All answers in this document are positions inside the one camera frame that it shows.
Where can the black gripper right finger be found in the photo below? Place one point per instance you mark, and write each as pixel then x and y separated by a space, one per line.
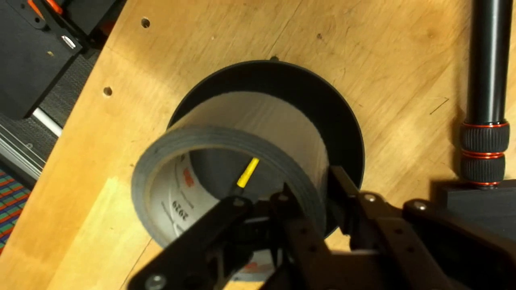
pixel 429 247

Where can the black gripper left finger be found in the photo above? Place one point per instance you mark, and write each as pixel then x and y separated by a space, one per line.
pixel 214 235

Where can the grey masking tape roll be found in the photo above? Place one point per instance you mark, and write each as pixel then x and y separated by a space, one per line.
pixel 258 115

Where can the black bowl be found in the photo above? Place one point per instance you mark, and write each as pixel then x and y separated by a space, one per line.
pixel 327 102

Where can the small yellow piece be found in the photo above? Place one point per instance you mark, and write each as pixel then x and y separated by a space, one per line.
pixel 246 173

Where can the multicoloured patterned backdrop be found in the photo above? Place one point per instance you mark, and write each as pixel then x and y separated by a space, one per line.
pixel 9 210

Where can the aluminium frame rail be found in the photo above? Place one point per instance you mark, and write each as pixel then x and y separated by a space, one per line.
pixel 25 142

